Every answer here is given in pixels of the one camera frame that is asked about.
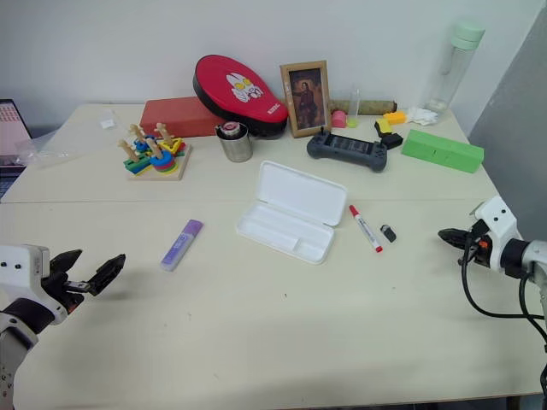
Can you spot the clear plastic bag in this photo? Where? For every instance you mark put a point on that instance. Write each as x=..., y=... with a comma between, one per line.
x=51, y=149

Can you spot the white plastic pencil case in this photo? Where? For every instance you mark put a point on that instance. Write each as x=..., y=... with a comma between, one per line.
x=290, y=213

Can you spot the yellow and black tool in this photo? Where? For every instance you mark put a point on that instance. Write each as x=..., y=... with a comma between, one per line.
x=389, y=136

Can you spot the clear bottle with green lid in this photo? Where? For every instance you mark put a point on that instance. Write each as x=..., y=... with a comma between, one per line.
x=448, y=72

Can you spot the grey partition board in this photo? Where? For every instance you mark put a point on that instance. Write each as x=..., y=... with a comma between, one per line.
x=517, y=141

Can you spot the purple highlighter pen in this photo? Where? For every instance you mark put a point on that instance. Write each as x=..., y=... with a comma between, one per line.
x=181, y=245

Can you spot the white crumpled cloth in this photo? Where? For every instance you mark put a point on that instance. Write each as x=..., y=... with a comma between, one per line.
x=421, y=116

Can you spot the red black boxing pad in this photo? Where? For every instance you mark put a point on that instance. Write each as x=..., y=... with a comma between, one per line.
x=239, y=94

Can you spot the red rectangular brick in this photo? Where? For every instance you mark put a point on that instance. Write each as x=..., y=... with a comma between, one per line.
x=175, y=115

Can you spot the grey handheld game controller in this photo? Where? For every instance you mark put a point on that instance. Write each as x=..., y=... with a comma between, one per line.
x=348, y=149

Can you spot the stainless steel cup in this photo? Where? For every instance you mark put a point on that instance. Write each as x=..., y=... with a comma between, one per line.
x=236, y=147

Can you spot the clear tube with yellow base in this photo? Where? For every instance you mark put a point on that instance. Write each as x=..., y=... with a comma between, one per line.
x=354, y=111

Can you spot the small white packet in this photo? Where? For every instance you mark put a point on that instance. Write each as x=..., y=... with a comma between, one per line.
x=107, y=121

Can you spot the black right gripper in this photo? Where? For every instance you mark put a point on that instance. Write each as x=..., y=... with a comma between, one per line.
x=478, y=253

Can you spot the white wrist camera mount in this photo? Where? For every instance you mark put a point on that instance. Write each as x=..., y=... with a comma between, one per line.
x=498, y=215
x=21, y=273

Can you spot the green rectangular block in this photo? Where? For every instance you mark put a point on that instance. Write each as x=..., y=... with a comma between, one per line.
x=442, y=150

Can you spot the wooden colourful shape stacking toy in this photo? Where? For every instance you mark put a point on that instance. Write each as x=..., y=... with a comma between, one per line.
x=158, y=160

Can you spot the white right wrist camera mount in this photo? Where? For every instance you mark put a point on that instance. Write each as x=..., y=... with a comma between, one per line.
x=498, y=215

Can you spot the orange yellow block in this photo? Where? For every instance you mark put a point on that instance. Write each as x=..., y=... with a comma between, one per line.
x=395, y=117

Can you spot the open laptop computer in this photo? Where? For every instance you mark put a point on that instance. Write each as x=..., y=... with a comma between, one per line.
x=10, y=128

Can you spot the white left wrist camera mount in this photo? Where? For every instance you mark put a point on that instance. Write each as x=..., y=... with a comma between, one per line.
x=21, y=273

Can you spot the brown rolled mat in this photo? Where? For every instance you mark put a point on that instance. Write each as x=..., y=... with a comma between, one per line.
x=376, y=107

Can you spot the wooden framed portrait picture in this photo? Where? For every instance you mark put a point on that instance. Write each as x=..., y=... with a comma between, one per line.
x=305, y=100

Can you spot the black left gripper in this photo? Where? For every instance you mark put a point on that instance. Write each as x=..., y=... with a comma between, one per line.
x=55, y=287

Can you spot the pink small cup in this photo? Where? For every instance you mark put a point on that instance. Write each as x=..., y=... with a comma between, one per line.
x=339, y=118

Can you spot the round red silver lid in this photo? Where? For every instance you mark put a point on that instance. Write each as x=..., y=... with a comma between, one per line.
x=231, y=128

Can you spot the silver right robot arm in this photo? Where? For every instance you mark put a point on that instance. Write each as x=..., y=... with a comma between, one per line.
x=536, y=256

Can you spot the red capped white marker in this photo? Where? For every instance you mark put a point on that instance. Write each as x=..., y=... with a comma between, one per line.
x=365, y=228

